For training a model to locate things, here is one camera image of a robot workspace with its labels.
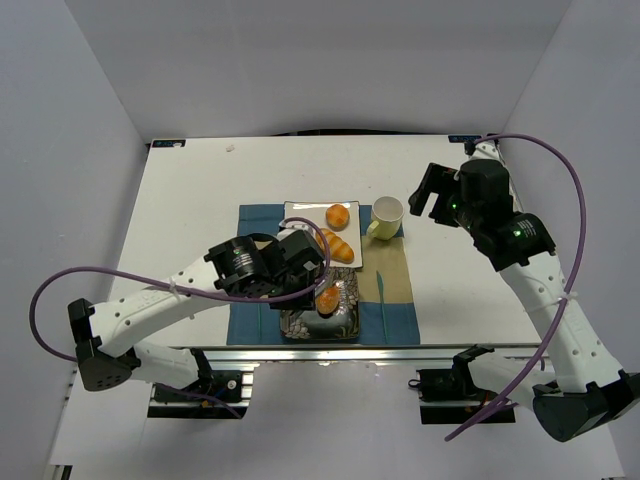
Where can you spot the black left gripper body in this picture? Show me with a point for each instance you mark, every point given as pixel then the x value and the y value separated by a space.
pixel 292 298

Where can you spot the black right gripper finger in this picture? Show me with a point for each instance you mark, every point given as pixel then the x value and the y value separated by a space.
pixel 438 180
pixel 445 208

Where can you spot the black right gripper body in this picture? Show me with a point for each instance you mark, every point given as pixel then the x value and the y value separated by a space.
pixel 435 181

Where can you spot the oval bread roll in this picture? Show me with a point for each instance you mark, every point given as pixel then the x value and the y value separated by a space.
pixel 328 301

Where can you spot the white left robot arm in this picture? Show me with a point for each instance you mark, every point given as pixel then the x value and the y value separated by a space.
pixel 112 338

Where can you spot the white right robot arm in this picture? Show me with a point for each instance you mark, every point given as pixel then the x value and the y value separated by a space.
pixel 586 386

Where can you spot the striped long bread roll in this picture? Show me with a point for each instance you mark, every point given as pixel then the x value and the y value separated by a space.
pixel 339 249

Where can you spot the round bread roll top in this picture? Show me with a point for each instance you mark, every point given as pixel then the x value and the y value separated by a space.
pixel 337 217

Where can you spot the black floral square plate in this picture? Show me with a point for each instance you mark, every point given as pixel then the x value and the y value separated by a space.
pixel 342 325

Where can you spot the pale yellow mug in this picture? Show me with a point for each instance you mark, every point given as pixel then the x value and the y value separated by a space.
pixel 387 213

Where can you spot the white square plate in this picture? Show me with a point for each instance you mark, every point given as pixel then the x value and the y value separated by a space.
pixel 350 233

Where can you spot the teal knife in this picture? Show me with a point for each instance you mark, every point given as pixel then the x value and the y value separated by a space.
pixel 380 285

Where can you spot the blue and beige placemat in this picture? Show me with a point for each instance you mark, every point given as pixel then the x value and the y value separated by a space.
pixel 389 258

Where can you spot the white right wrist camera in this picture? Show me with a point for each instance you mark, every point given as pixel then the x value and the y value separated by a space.
pixel 484 150

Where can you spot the aluminium frame rail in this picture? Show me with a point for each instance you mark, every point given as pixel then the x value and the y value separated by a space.
pixel 326 353

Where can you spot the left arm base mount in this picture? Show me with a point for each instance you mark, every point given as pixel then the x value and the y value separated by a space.
pixel 215 395

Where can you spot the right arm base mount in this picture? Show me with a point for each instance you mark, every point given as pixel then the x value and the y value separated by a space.
pixel 449 396

